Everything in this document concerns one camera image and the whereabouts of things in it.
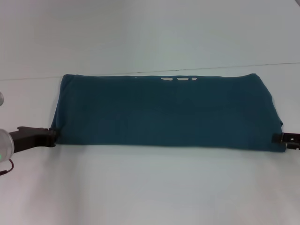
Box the teal blue t-shirt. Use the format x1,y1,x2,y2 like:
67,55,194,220
51,73,287,153

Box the left gripper cable with connector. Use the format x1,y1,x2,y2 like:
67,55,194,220
0,158,15,177

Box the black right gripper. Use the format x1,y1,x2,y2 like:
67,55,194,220
271,133,300,150

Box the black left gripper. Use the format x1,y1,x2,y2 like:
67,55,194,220
8,126,59,154

